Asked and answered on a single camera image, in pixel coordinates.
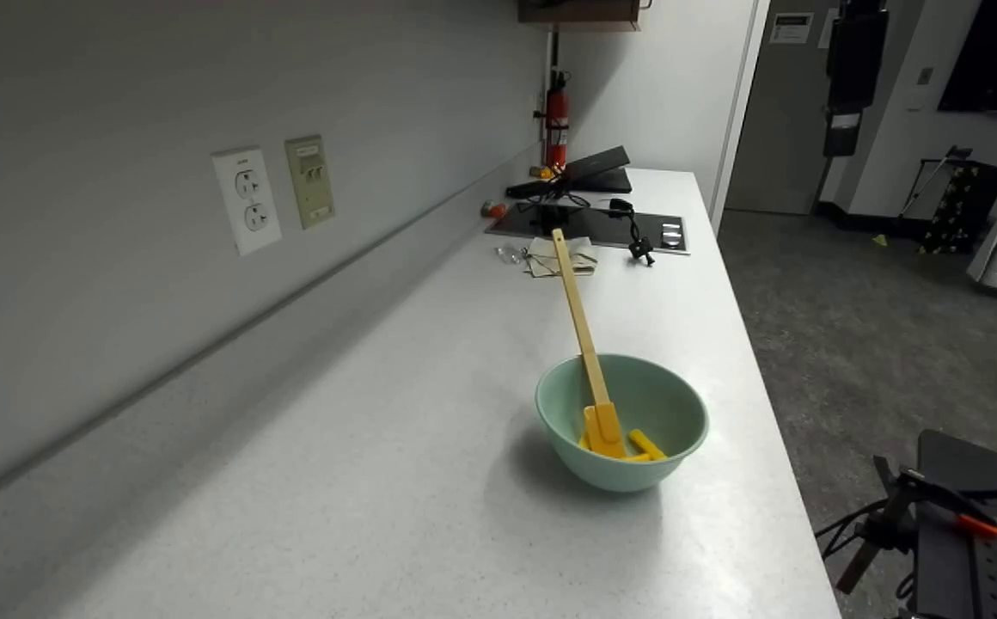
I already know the wooden spoon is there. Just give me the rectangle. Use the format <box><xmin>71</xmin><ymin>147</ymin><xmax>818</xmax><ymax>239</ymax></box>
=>
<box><xmin>551</xmin><ymin>223</ymin><xmax>629</xmax><ymax>460</ymax></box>

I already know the mint green bowl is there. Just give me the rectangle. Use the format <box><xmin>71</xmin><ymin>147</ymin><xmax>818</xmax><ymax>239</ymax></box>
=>
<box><xmin>533</xmin><ymin>351</ymin><xmax>713</xmax><ymax>497</ymax></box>

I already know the beige cloth bag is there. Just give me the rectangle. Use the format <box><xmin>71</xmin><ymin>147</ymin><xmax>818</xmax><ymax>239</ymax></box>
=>
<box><xmin>520</xmin><ymin>234</ymin><xmax>603</xmax><ymax>283</ymax></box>

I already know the black tools pile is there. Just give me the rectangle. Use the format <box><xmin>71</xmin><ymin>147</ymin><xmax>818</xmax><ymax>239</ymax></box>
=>
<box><xmin>484</xmin><ymin>200</ymin><xmax>691</xmax><ymax>259</ymax></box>

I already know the yellow food stick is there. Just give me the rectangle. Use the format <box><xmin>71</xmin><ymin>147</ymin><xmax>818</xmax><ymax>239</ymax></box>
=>
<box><xmin>625</xmin><ymin>426</ymin><xmax>669</xmax><ymax>464</ymax></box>

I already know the red fire extinguisher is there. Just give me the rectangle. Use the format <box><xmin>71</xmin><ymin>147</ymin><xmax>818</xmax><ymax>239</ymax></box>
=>
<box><xmin>533</xmin><ymin>25</ymin><xmax>574</xmax><ymax>177</ymax></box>

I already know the grey door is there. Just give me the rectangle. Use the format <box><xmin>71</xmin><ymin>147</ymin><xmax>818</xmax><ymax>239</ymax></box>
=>
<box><xmin>727</xmin><ymin>0</ymin><xmax>842</xmax><ymax>215</ymax></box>

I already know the white paper sign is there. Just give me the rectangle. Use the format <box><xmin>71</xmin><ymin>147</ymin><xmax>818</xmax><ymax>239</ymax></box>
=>
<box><xmin>766</xmin><ymin>11</ymin><xmax>816</xmax><ymax>48</ymax></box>

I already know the black perforated table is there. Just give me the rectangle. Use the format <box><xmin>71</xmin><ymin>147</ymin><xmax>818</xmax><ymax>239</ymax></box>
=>
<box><xmin>910</xmin><ymin>426</ymin><xmax>997</xmax><ymax>619</ymax></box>

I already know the small black clamp mount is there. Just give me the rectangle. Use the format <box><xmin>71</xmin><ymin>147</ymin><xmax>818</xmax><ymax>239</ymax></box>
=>
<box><xmin>606</xmin><ymin>194</ymin><xmax>660</xmax><ymax>268</ymax></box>

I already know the beige wall switch plate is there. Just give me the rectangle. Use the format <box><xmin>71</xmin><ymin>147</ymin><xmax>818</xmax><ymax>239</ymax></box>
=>
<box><xmin>281</xmin><ymin>129</ymin><xmax>337</xmax><ymax>229</ymax></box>

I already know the white wall power outlet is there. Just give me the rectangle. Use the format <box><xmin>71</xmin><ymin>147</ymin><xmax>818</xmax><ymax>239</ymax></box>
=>
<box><xmin>211</xmin><ymin>143</ymin><xmax>287</xmax><ymax>259</ymax></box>

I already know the wooden wall shelf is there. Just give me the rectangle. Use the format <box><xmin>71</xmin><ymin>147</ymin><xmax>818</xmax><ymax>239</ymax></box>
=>
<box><xmin>517</xmin><ymin>0</ymin><xmax>645</xmax><ymax>26</ymax></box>

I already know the black tripod with cables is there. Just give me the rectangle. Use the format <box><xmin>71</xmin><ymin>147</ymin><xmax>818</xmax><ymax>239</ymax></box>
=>
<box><xmin>816</xmin><ymin>458</ymin><xmax>929</xmax><ymax>598</ymax></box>

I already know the black wire rack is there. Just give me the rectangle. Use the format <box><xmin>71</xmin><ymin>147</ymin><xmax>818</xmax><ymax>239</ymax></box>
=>
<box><xmin>917</xmin><ymin>143</ymin><xmax>997</xmax><ymax>259</ymax></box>

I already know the orange handled clamp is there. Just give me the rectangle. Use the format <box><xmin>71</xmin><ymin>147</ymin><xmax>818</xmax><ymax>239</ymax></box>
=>
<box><xmin>873</xmin><ymin>452</ymin><xmax>997</xmax><ymax>545</ymax></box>

